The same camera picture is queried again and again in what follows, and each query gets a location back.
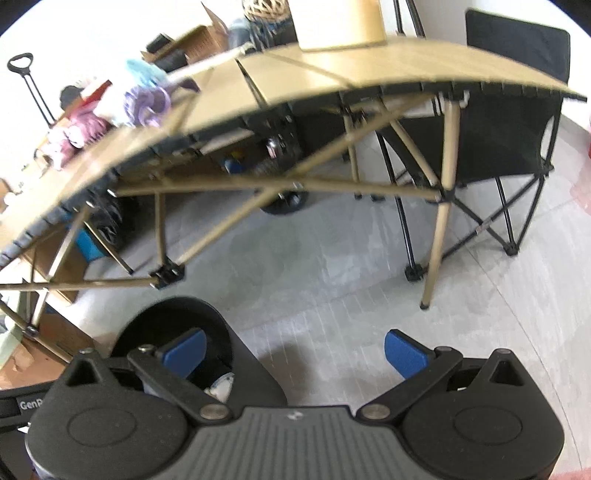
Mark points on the black round bin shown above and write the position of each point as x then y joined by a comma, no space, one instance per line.
258,374

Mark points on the open cardboard box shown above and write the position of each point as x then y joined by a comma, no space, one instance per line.
203,41

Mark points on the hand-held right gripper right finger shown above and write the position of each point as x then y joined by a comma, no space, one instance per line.
406,353

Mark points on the light blue fluffy cloth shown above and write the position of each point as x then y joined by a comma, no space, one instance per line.
145,69

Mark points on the yellow thermos jug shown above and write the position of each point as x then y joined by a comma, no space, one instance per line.
337,27

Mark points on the wicker ball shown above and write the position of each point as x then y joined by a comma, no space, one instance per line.
265,7

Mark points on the white round sponge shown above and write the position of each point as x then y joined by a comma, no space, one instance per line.
219,387

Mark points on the pink tan sponge block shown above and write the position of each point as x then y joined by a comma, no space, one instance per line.
87,127

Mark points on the black folding chair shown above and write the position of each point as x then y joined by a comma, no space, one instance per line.
508,60

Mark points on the orange cardboard box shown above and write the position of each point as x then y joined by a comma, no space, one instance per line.
99,90

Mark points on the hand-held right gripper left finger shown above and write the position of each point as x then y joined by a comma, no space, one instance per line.
184,350

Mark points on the black bag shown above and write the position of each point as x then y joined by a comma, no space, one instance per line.
71,94

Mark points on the purple mesh bag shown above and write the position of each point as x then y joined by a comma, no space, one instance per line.
147,104

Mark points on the tan slatted folding table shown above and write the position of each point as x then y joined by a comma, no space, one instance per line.
300,78

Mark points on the black wagon wheel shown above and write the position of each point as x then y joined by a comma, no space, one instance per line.
286,203

